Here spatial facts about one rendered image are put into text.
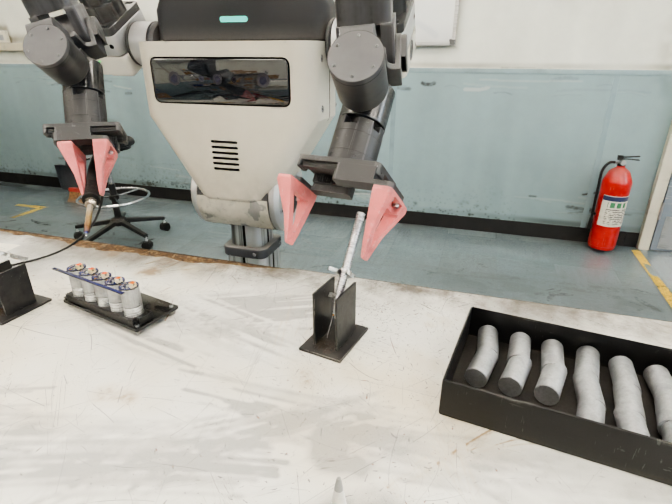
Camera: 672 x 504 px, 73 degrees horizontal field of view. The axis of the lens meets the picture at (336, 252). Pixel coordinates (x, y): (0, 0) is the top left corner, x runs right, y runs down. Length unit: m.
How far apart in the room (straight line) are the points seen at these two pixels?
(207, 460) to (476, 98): 2.74
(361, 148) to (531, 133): 2.56
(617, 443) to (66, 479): 0.48
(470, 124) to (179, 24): 2.22
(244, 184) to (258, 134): 0.11
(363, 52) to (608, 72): 2.63
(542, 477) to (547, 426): 0.04
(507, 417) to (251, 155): 0.67
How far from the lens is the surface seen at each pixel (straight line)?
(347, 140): 0.52
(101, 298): 0.70
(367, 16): 0.57
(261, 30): 1.00
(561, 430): 0.49
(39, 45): 0.76
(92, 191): 0.76
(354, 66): 0.48
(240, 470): 0.46
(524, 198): 3.13
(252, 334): 0.62
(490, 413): 0.49
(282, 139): 0.91
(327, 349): 0.58
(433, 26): 2.99
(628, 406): 0.55
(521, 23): 3.01
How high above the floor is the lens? 1.09
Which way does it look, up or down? 24 degrees down
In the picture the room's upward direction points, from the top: straight up
